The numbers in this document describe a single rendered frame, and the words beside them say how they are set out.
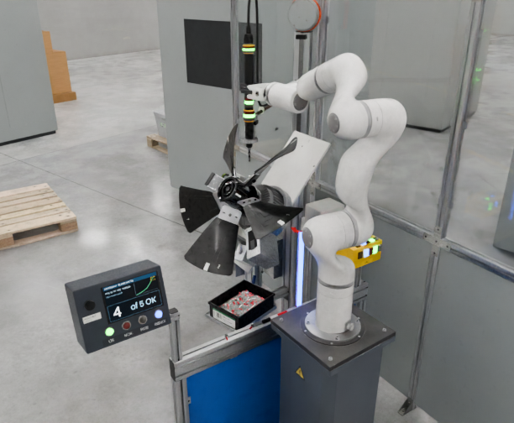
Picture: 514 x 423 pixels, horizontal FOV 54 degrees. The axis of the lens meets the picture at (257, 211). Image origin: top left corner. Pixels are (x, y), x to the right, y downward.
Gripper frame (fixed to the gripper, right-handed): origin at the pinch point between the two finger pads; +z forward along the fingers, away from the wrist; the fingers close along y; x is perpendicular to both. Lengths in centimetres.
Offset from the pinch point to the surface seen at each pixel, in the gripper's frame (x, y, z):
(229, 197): -45.4, -7.2, 4.8
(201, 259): -69, -23, 3
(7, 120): -128, -12, 580
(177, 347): -75, -53, -36
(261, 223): -49, -7, -18
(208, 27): 3, 114, 240
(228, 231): -60, -9, 3
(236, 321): -81, -25, -28
